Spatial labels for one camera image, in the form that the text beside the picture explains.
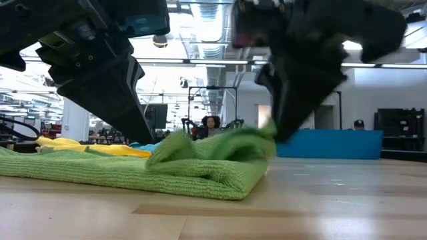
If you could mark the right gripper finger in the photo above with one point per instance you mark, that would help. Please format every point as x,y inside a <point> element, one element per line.
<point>300,93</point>

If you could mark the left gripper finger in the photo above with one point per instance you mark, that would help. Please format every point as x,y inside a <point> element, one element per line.
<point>106,93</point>
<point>137,76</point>

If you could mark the yellow microfiber towel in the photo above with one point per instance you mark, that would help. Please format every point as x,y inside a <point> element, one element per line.
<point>110,150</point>

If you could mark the green microfiber towel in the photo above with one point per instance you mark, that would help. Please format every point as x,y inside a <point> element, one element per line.
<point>133,170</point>

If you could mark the black background robot arm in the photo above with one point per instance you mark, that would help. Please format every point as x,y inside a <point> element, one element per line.
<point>235,123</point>

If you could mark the blue microfiber towel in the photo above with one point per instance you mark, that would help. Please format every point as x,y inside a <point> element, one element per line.
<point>146,146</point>

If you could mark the white pillar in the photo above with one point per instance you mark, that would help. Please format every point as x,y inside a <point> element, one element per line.
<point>75,123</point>

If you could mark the black background monitor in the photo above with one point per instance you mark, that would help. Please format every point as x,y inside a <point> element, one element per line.
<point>159,115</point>

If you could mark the blue plastic bin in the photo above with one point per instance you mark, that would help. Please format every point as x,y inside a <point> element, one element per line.
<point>333,143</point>

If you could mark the long light bar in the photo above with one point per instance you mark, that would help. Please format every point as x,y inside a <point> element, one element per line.
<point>200,61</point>

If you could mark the person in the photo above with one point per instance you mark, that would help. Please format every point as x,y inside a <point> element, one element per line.
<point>359,124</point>
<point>211,125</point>

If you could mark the black shelf unit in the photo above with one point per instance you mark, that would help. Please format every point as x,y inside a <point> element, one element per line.
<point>400,130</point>

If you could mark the black ceiling camera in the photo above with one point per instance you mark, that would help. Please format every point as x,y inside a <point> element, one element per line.
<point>160,41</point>

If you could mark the black metal rig frame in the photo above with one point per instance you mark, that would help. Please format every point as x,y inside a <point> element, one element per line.
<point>339,110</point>

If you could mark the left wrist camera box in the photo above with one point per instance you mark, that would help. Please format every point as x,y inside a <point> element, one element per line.
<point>140,20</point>

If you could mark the silver air duct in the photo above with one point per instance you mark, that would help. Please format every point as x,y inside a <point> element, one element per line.
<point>209,33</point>

